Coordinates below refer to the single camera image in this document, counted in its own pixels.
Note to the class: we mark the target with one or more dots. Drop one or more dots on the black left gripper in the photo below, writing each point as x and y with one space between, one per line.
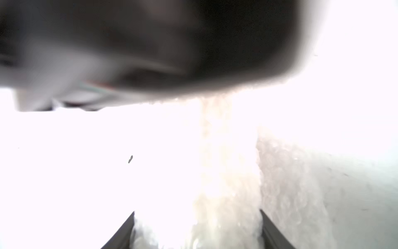
97 54

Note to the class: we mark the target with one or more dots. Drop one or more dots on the clear bubble wrap sheet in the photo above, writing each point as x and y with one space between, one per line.
207 177

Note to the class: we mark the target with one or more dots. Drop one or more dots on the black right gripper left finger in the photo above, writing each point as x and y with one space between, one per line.
121 239

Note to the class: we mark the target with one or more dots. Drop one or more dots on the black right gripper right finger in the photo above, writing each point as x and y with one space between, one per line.
272 237

